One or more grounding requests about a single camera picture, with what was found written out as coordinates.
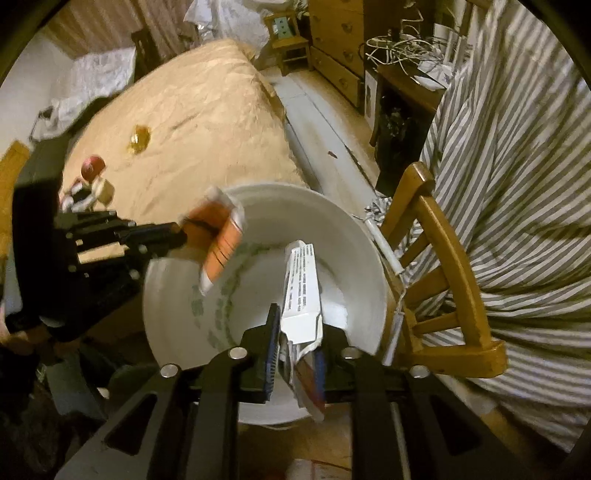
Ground red round container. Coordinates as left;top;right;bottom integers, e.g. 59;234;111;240
81;155;106;183

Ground white paper package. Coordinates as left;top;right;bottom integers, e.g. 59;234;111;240
279;240;325;422

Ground orange white wrapper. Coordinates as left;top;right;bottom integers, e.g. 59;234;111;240
180;187;245;296

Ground white trash bucket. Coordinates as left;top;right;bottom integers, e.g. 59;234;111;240
141;182;389;425

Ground yellow plastic wrapper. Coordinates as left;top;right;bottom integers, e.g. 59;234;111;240
128;125;151;155

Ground tan bed blanket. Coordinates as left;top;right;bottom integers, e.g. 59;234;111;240
63;39;305;224

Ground left silver plastic cover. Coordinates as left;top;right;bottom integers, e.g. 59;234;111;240
29;47;137;143

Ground silver plastic cover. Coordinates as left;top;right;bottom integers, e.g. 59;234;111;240
183;0;293;52
29;47;137;143

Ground brown curtain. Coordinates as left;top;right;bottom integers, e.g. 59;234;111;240
43;0;190;60

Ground small wooden chair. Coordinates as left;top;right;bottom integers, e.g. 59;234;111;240
263;11;314;76

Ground right silver plastic cover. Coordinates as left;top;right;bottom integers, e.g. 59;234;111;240
183;0;293;52

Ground wooden dresser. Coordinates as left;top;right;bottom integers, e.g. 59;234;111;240
307;0;435;110

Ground striped cloth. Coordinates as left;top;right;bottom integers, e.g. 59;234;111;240
421;1;590;451

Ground tangled white cables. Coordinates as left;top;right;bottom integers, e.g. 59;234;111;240
363;8;456;89

